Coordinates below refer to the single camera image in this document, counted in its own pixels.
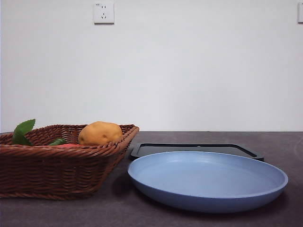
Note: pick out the blue round plate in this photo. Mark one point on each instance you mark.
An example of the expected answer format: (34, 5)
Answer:
(203, 179)

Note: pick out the orange carrot with green leaves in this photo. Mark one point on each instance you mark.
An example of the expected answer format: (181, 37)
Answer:
(22, 132)

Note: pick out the yellow-brown potato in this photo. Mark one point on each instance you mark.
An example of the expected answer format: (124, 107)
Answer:
(100, 133)

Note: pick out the green vegetable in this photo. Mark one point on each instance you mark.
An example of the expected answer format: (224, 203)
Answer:
(58, 142)

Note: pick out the black flat tray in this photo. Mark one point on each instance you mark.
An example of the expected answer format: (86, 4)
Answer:
(246, 151)

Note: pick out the brown wicker basket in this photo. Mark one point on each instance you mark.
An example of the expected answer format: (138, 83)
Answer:
(59, 170)

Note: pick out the white wall socket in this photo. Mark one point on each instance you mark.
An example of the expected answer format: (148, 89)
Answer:
(104, 13)

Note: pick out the white wall plate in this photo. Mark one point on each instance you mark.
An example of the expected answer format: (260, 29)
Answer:
(300, 13)

